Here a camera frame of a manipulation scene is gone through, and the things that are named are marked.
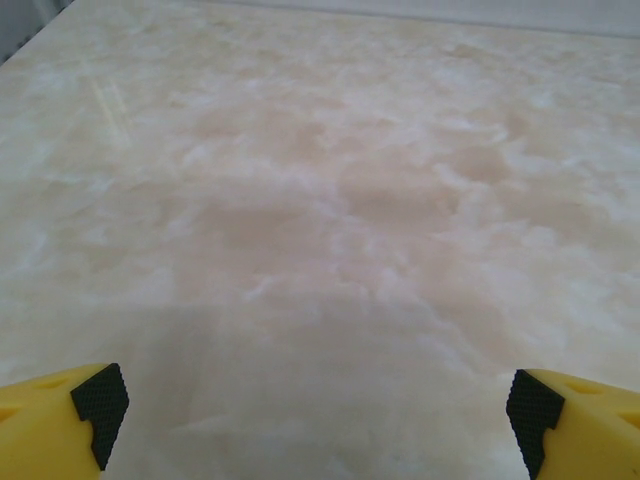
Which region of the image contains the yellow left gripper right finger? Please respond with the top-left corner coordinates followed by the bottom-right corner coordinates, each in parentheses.
top-left (505, 368), bottom-right (640, 480)

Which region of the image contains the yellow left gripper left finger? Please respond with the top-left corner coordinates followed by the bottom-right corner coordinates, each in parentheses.
top-left (0, 363), bottom-right (130, 480)

